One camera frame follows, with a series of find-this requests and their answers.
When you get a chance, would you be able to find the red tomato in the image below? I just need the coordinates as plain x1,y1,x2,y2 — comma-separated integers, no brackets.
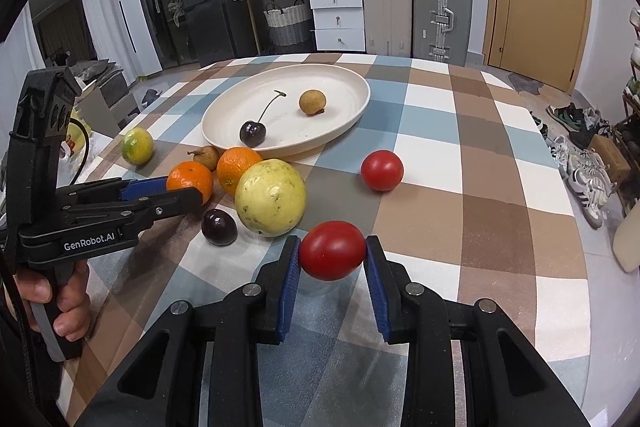
360,150,405,192
299,221,367,282

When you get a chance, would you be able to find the small brown pear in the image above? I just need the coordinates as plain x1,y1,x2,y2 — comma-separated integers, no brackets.
189,145,220,171

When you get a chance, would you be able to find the beige suitcase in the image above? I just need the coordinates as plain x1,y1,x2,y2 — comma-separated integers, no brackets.
363,0,413,57

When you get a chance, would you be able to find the white striped sneaker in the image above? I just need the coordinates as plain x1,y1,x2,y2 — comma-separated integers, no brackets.
566,150,613,230

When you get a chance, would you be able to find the yellow plastic bag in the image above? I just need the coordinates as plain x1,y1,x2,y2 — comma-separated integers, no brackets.
63,108,92,157

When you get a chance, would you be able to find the checkered tablecloth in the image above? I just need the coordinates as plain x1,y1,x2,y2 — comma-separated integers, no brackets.
58,54,590,426

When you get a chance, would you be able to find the large yellow pomelo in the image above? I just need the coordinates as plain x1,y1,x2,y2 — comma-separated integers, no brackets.
234,159,307,237

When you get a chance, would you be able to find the grey aluminium suitcase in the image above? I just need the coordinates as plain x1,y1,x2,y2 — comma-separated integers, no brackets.
412,0,473,66

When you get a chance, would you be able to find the green-yellow citrus fruit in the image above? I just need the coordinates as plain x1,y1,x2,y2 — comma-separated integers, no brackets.
120,127,154,167

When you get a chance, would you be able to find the brown longan fruit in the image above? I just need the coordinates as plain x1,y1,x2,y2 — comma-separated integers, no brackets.
298,90,326,116

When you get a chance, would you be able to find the dark cherry with stem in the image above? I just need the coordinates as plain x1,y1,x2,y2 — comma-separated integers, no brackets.
239,90,288,148

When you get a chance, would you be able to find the woven laundry basket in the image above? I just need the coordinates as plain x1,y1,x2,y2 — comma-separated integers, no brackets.
264,0,312,48

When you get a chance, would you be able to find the person's left hand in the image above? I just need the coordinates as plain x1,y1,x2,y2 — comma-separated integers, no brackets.
14,260,91,341

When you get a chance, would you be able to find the dark plum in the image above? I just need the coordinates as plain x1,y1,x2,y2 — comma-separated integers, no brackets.
201,209,238,247

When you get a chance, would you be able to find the orange tangerine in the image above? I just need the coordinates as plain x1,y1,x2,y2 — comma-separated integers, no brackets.
216,147,262,197
165,160,215,205

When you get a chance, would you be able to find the cream oval plate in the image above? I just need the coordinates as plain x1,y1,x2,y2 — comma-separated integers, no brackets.
201,64,371,158

